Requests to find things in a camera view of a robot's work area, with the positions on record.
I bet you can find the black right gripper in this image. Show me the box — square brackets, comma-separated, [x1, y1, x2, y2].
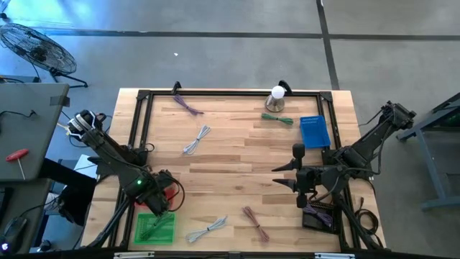
[271, 160, 328, 209]

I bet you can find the green USB cable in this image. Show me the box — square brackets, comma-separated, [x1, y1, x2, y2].
[140, 214, 173, 240]
[261, 112, 295, 126]

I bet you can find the white USB cable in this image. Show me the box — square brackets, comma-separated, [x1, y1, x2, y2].
[182, 124, 212, 156]
[185, 214, 229, 244]

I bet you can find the brown USB cable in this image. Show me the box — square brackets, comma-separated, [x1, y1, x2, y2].
[241, 205, 270, 243]

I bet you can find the red plastic basket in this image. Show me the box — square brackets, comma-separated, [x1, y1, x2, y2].
[134, 178, 180, 209]

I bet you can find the green plastic basket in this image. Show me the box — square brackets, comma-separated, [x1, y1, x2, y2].
[133, 212, 177, 246]

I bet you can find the blue plastic basket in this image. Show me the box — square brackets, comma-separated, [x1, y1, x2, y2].
[300, 114, 331, 150]

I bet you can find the black plastic basket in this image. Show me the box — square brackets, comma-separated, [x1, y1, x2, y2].
[300, 199, 342, 235]

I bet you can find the white bulb table lamp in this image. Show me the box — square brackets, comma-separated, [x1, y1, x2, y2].
[264, 85, 287, 114]

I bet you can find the white paper sheet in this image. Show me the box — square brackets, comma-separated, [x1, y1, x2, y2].
[73, 154, 98, 179]

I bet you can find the grey metal cart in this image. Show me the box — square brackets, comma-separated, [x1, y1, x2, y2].
[396, 92, 460, 212]

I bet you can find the black computer mouse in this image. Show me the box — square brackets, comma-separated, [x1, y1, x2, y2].
[0, 215, 29, 253]

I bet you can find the grey side desk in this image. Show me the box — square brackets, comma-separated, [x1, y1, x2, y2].
[0, 82, 70, 183]

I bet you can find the black floor fan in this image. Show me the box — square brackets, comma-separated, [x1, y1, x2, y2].
[0, 22, 89, 89]

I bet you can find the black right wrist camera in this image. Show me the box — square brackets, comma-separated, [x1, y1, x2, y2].
[292, 142, 306, 170]

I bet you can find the silver frame bracket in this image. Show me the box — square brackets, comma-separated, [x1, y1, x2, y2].
[114, 251, 155, 259]
[314, 253, 357, 259]

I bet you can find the coiled black cable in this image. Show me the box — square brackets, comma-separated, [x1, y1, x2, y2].
[354, 196, 380, 237]

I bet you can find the black aluminium table frame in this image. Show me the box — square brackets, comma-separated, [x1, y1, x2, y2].
[107, 88, 387, 253]

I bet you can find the red-handled T wrench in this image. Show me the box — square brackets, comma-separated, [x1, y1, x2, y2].
[5, 148, 29, 181]

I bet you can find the thin black desk cord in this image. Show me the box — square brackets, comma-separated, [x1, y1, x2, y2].
[0, 109, 37, 125]

